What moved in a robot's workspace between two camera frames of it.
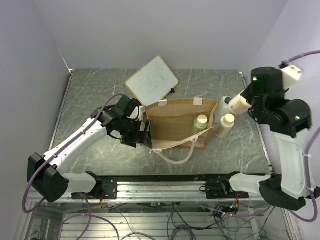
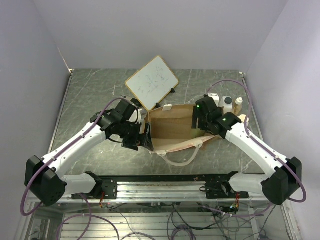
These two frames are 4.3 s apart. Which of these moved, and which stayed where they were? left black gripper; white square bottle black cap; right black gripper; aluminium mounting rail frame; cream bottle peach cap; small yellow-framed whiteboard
Moved: right black gripper; cream bottle peach cap
Stayed: small yellow-framed whiteboard; aluminium mounting rail frame; left black gripper; white square bottle black cap
